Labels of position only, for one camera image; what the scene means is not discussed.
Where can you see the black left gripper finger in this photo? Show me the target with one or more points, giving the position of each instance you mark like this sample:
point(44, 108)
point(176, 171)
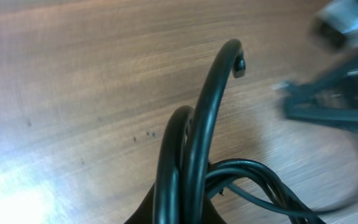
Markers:
point(151, 210)

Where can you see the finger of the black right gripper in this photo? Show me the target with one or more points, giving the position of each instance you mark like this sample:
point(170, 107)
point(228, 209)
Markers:
point(341, 77)
point(319, 107)

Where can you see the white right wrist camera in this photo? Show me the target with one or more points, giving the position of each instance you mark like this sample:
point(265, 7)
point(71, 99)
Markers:
point(335, 26)

